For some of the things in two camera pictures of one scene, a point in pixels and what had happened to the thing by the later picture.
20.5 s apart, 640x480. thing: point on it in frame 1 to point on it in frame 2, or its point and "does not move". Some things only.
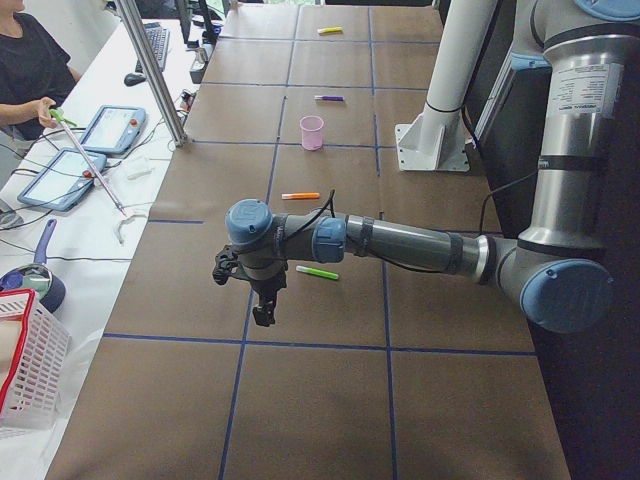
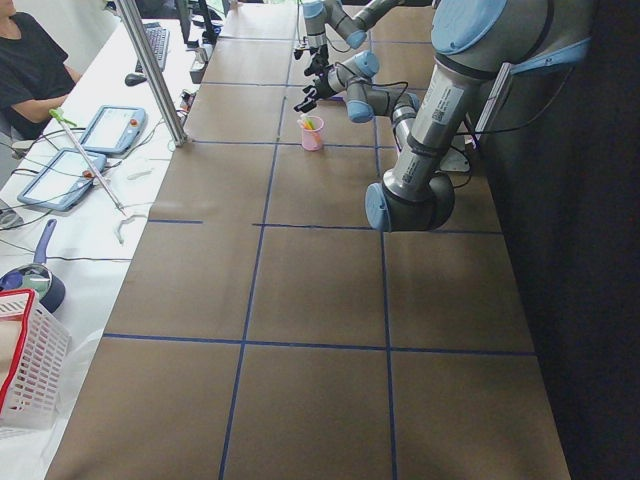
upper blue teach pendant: [114, 129] does not move
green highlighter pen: [317, 272] to [310, 123]
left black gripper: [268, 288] to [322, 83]
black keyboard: [158, 38] does not move
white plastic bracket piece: [133, 176] does not move
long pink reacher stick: [59, 114] does not move
